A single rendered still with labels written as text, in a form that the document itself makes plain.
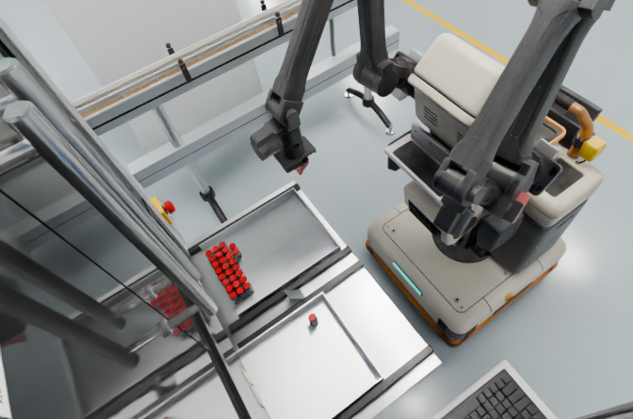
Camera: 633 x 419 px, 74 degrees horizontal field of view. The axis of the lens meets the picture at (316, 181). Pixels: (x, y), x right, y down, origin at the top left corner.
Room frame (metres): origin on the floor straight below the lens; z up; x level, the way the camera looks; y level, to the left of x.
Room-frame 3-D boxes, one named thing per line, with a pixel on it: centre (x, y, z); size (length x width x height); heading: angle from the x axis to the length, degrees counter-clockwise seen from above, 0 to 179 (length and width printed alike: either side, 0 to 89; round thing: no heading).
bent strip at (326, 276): (0.46, 0.07, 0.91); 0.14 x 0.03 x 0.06; 115
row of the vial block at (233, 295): (0.53, 0.32, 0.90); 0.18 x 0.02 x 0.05; 25
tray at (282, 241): (0.60, 0.18, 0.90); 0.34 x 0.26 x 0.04; 115
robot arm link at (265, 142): (0.71, 0.08, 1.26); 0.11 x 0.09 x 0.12; 118
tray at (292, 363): (0.24, 0.14, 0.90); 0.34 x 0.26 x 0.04; 114
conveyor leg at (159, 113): (1.44, 0.62, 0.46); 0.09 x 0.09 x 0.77; 24
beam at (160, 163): (1.67, 0.12, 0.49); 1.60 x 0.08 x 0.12; 114
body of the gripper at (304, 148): (0.73, 0.04, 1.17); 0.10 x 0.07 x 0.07; 114
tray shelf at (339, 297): (0.42, 0.15, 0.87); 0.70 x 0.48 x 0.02; 24
